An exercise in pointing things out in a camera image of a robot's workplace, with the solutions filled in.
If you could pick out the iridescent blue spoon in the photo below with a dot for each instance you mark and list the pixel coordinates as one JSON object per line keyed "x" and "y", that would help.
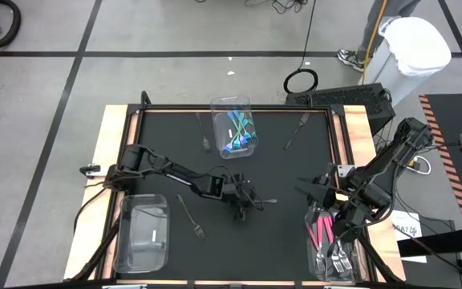
{"x": 245, "y": 138}

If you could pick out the white-bagged trash can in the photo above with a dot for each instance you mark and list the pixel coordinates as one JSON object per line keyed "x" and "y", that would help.
{"x": 415, "y": 44}

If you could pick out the black computer case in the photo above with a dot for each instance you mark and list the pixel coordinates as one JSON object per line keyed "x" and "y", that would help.
{"x": 343, "y": 98}

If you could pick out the clear plastic bin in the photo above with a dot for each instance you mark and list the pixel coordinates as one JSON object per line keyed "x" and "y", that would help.
{"x": 140, "y": 241}
{"x": 349, "y": 273}
{"x": 219, "y": 120}

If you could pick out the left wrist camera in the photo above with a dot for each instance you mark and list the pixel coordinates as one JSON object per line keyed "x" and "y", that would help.
{"x": 216, "y": 187}

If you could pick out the dark silver fork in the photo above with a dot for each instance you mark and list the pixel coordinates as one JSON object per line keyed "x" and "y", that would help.
{"x": 269, "y": 200}
{"x": 305, "y": 117}
{"x": 193, "y": 221}
{"x": 206, "y": 145}

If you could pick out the hazard-striped black floor mat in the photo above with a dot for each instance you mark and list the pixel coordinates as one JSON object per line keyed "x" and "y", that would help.
{"x": 455, "y": 116}

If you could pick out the yellow power plug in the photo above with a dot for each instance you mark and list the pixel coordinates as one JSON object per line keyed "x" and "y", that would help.
{"x": 411, "y": 164}

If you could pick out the white paper sheet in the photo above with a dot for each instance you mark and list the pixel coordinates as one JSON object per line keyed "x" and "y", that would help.
{"x": 405, "y": 233}

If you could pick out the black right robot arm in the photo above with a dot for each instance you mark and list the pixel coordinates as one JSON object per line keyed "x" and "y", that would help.
{"x": 391, "y": 160}

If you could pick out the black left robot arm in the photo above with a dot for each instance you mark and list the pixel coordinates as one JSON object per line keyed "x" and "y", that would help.
{"x": 183, "y": 176}

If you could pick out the person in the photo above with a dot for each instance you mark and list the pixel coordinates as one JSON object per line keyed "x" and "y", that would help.
{"x": 366, "y": 40}

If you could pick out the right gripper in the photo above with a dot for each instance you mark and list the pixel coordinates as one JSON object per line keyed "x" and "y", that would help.
{"x": 331, "y": 186}

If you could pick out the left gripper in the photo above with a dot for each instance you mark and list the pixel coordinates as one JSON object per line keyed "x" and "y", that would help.
{"x": 239, "y": 190}

